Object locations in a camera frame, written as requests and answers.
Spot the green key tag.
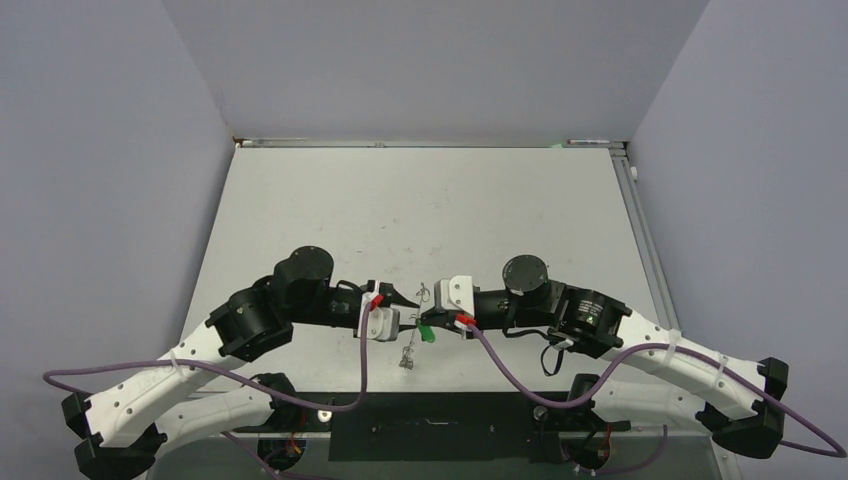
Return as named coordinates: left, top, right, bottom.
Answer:
left=416, top=322, right=436, bottom=344

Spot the perforated metal key plate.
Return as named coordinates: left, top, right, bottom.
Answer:
left=398, top=282, right=431, bottom=371

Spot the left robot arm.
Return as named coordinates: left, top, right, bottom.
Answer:
left=62, top=246, right=411, bottom=479

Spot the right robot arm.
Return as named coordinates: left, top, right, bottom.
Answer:
left=421, top=254, right=788, bottom=459

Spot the marker pen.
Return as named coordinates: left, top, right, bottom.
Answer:
left=566, top=139, right=612, bottom=147

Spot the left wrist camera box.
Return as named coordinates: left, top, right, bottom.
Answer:
left=354, top=307, right=401, bottom=342

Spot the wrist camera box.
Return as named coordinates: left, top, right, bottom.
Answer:
left=433, top=275, right=475, bottom=317
left=354, top=307, right=401, bottom=342

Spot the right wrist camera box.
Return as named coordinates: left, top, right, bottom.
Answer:
left=433, top=275, right=475, bottom=317

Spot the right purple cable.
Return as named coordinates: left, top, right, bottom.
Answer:
left=463, top=321, right=848, bottom=476

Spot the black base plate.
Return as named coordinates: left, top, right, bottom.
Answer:
left=257, top=392, right=631, bottom=469

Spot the aluminium rail right edge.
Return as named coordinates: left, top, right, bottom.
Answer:
left=609, top=148, right=681, bottom=330

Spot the aluminium rail edge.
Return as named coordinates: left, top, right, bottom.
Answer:
left=234, top=138, right=627, bottom=150
left=609, top=148, right=681, bottom=330

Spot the aluminium rail back edge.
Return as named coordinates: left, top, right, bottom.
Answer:
left=234, top=138, right=627, bottom=150

